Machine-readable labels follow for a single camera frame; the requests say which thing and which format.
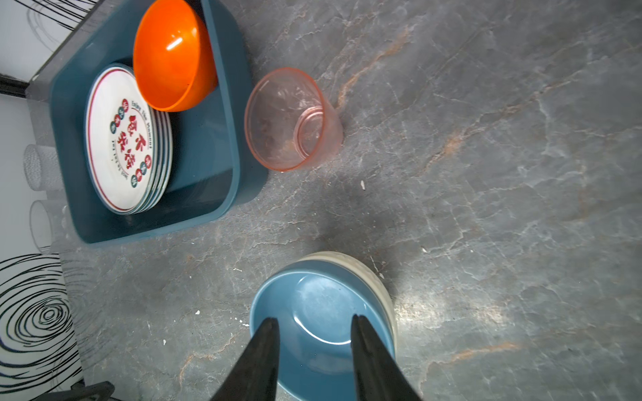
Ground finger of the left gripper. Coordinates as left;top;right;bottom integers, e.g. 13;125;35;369
34;381;115;401

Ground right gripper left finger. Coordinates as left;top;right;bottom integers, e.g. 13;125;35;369
211;317;280;401

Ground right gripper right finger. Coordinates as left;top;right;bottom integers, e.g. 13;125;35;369
351;315;421;401

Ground blue bowl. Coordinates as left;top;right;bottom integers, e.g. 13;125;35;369
249;261;393;400

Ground clear glass cup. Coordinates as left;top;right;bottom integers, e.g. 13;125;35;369
29;200;70;255
23;145;64;191

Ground green rim plate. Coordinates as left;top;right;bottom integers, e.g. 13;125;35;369
135;110;173;213

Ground white plate red symbols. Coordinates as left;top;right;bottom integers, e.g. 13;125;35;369
84;63;159;215

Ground orange bowl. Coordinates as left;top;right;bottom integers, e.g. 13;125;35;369
133;0;218;112

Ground teal plastic bin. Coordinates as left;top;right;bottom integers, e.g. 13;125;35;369
48;1;268;246

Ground pink transparent cup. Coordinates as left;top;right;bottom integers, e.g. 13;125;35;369
244;68;344;172

